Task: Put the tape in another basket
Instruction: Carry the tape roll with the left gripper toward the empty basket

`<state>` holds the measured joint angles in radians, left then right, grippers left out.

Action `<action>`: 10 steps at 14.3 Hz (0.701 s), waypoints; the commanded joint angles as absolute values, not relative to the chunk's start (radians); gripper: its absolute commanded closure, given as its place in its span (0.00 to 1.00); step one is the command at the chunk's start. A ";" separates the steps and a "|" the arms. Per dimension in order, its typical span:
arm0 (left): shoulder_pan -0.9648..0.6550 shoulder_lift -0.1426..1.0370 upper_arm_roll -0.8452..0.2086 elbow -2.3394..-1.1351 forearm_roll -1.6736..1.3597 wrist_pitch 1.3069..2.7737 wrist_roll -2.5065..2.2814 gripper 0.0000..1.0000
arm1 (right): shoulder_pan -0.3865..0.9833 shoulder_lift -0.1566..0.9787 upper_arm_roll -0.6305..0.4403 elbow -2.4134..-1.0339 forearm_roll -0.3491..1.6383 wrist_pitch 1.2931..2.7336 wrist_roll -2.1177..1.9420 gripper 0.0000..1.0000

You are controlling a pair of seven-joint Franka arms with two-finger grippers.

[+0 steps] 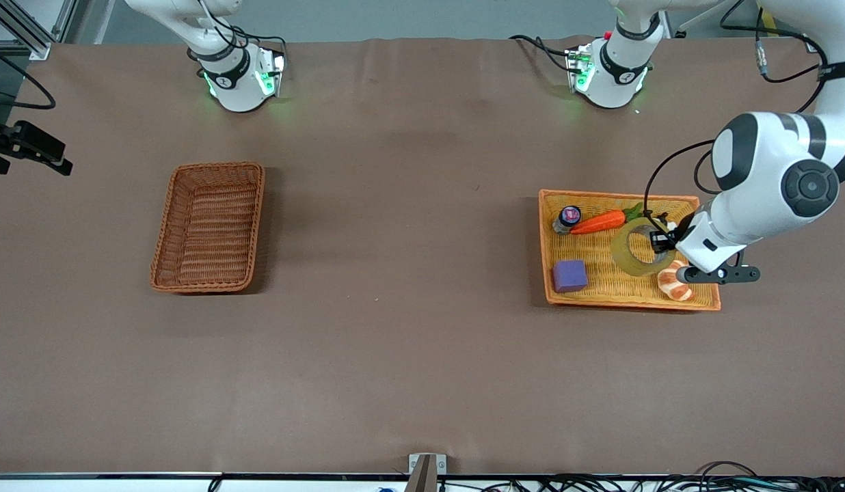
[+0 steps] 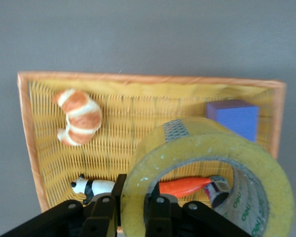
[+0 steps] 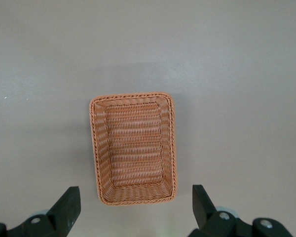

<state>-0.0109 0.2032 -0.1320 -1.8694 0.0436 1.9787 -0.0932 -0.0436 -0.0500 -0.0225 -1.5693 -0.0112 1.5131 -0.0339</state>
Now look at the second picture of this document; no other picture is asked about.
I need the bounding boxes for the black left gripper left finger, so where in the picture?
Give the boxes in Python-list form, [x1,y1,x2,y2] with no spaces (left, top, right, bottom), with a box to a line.
[0,173,128,237]

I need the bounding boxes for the black white panda toy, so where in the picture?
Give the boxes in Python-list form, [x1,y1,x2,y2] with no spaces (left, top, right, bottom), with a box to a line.
[71,174,116,205]

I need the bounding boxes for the toy croissant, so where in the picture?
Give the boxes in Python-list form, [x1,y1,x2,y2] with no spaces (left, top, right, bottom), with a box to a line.
[51,88,103,147]

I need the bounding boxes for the orange toy carrot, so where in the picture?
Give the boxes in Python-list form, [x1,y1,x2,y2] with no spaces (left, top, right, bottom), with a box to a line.
[158,177,213,198]

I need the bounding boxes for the small round black jar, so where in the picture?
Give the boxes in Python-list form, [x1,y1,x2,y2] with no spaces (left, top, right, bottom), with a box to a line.
[203,175,231,208]

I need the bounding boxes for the table cover sheet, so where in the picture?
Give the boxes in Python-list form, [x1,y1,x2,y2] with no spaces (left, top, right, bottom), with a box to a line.
[0,0,296,237]

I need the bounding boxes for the yellowish clear tape roll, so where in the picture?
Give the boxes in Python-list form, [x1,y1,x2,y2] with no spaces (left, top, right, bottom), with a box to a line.
[120,118,296,237]

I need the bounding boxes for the yellow orange-rimmed wicker basket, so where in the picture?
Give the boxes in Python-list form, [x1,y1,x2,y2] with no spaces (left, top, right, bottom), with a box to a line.
[16,71,287,234]

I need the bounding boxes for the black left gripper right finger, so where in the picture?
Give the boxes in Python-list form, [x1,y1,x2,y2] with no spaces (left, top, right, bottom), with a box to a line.
[144,182,253,237]

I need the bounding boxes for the purple foam cube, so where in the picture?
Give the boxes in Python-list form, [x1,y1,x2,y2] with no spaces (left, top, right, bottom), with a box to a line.
[205,99,260,143]

